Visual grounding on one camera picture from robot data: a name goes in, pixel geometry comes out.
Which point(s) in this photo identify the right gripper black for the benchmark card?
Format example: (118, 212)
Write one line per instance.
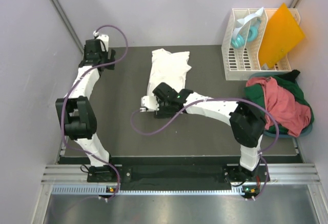
(162, 113)

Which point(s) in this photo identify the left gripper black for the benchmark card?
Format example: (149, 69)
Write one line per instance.
(112, 57)

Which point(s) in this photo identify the white printed t shirt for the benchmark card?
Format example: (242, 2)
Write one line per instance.
(170, 68)

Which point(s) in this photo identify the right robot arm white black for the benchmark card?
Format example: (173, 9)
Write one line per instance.
(246, 121)

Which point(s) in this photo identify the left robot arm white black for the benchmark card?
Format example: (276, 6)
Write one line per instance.
(80, 122)

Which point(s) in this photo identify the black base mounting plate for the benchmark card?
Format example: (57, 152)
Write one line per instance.
(213, 168)

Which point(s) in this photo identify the white plastic file organizer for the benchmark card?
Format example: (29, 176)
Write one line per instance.
(241, 63)

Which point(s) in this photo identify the green t shirt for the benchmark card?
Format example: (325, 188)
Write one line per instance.
(294, 85)

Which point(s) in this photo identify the teal white headphones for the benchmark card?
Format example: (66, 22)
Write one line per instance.
(246, 29)

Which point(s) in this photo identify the pink t shirt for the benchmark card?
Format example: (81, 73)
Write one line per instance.
(284, 106)

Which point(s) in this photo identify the orange plastic folder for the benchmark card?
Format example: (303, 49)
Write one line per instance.
(282, 34)

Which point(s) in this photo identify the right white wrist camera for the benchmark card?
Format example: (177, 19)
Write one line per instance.
(149, 104)

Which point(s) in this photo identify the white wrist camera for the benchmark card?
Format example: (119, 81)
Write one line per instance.
(149, 104)
(104, 40)

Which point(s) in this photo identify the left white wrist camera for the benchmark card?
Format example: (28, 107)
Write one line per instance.
(104, 40)

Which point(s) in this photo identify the aluminium corner post left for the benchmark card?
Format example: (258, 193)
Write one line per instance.
(67, 24)

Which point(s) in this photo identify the aluminium frame rail front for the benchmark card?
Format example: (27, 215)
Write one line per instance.
(292, 174)

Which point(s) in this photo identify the grey slotted cable duct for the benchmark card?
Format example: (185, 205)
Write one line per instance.
(108, 190)

